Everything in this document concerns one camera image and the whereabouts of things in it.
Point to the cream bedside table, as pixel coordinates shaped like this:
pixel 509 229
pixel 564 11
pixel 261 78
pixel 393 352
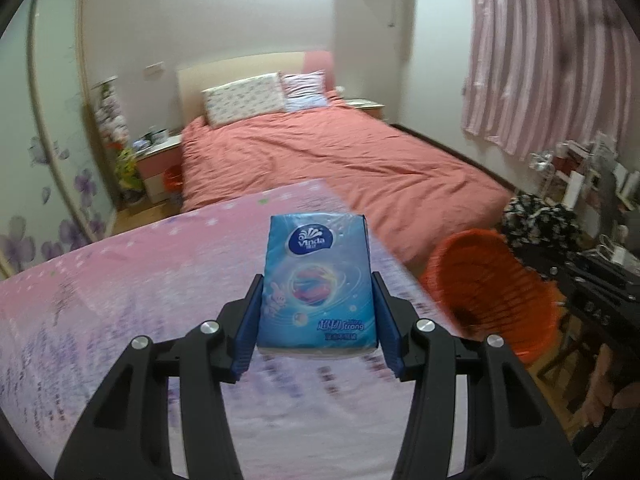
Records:
pixel 367 106

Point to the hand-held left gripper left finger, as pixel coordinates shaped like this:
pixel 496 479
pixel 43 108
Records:
pixel 247 330

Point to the floral print pillow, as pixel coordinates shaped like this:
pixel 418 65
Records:
pixel 245 97

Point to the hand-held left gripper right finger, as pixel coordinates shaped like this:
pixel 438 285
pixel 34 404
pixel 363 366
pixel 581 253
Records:
pixel 387 330

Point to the striped pink pillow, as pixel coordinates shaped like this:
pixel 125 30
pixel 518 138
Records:
pixel 305 92

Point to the pink and white nightstand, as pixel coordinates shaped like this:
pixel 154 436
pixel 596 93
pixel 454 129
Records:
pixel 152 162

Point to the white pipe cover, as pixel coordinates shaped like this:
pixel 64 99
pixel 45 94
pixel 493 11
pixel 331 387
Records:
pixel 392 5

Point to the pink striped curtain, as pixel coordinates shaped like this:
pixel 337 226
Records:
pixel 545 55

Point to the small orange bin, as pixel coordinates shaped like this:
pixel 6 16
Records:
pixel 174 180

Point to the hanging column of plush toys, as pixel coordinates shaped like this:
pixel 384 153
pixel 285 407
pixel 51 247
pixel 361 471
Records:
pixel 112 120

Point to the white mug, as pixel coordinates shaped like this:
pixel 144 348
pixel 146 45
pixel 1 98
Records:
pixel 159 135

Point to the orange-red duvet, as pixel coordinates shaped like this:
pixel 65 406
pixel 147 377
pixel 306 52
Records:
pixel 325 160

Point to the orange plastic basket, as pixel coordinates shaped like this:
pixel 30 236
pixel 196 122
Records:
pixel 490 295

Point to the black daisy print cloth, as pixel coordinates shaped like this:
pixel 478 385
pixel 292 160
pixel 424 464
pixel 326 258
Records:
pixel 540 220

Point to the floral sliding door wardrobe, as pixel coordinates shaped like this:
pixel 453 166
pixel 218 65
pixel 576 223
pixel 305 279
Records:
pixel 45 135

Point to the white wall switch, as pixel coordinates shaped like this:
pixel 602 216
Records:
pixel 154 67

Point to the cream and pink headboard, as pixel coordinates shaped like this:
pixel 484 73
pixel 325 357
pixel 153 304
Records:
pixel 225 67

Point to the blue tissue pack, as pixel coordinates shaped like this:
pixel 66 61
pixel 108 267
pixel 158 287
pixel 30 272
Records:
pixel 315 280

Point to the person's right hand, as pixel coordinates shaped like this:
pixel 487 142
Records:
pixel 612 385

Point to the lavender print bedsheet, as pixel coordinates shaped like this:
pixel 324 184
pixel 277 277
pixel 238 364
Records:
pixel 150 285

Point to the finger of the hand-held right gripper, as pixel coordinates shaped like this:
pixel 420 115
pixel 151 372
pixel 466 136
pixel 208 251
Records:
pixel 590 270

